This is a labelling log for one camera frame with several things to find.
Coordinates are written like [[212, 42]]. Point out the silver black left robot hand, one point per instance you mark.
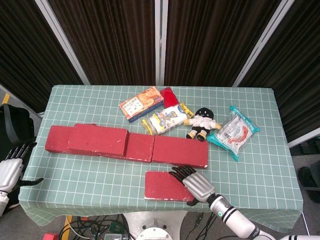
[[11, 172]]

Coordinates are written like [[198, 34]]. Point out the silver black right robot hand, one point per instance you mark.
[[198, 186]]

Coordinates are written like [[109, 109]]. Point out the red brick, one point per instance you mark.
[[140, 147], [180, 150], [56, 138], [97, 140], [162, 186]]

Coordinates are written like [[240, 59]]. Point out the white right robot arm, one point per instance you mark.
[[237, 220]]

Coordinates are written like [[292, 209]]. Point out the silver white robot base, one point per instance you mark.
[[155, 225]]

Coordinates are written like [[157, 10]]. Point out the teal snack package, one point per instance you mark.
[[212, 138]]

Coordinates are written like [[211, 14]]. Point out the clear package with red print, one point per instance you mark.
[[232, 132]]

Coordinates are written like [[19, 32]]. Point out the black white plush doll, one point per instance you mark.
[[202, 122]]

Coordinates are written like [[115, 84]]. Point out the white roll package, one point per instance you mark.
[[167, 118]]

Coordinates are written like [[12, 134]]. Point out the small red floor box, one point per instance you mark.
[[50, 236]]

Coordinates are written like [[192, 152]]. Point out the yellow snack wrapper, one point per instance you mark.
[[187, 110], [146, 125]]

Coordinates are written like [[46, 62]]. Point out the green checkered tablecloth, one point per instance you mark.
[[100, 180]]

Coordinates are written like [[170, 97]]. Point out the red packet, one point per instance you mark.
[[170, 96]]

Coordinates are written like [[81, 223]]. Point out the orange blue cracker box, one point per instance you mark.
[[140, 102]]

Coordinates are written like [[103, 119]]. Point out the black rounded floor object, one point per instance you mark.
[[308, 180]]

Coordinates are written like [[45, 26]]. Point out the dark partition screen panel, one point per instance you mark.
[[212, 42], [300, 75], [25, 50], [112, 42]]

